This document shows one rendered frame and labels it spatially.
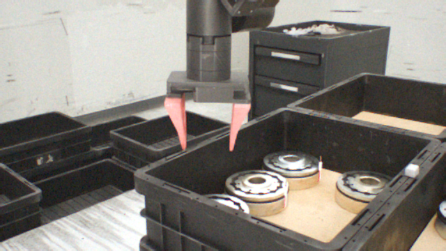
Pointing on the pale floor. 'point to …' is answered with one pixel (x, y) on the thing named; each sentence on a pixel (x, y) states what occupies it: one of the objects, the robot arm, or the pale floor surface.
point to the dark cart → (309, 61)
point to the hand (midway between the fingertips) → (208, 143)
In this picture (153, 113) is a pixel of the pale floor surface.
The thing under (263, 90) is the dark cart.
